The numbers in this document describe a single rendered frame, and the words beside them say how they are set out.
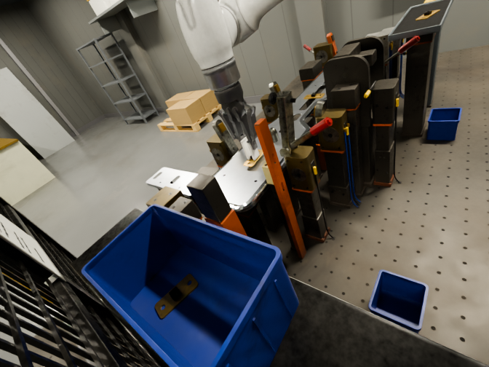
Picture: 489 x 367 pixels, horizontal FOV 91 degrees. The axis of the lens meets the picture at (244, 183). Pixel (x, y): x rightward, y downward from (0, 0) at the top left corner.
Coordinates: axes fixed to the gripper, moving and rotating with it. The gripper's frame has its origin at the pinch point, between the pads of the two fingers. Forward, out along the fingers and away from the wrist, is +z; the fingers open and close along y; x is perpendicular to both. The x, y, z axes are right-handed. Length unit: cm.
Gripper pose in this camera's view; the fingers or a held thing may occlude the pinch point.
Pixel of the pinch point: (249, 148)
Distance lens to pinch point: 77.0
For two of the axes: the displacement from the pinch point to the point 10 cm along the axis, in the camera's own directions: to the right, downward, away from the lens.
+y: -7.6, -1.4, 6.4
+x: -5.6, 6.4, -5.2
